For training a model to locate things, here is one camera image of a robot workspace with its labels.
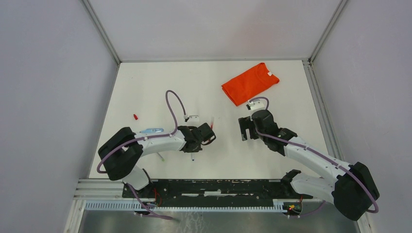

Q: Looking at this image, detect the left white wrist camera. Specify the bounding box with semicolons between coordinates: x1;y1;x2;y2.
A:
185;115;200;124

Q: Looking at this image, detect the folded orange cloth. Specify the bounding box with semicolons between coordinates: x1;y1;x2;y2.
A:
222;63;280;106

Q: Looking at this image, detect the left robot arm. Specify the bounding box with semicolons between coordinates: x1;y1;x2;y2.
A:
97;123;216;198

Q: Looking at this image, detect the white slotted cable duct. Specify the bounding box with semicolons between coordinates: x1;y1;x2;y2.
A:
84;200;287;214

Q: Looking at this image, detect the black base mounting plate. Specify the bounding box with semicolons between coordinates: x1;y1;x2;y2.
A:
137;179;312;207

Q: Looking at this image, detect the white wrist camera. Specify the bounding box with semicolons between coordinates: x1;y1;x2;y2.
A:
185;115;200;124
246;99;266;112

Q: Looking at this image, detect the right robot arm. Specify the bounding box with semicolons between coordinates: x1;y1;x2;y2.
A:
238;109;380;221

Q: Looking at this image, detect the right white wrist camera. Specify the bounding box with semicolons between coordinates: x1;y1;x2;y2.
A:
246;99;266;112

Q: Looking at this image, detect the blue pen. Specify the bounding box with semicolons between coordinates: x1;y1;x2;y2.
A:
140;128;164;133

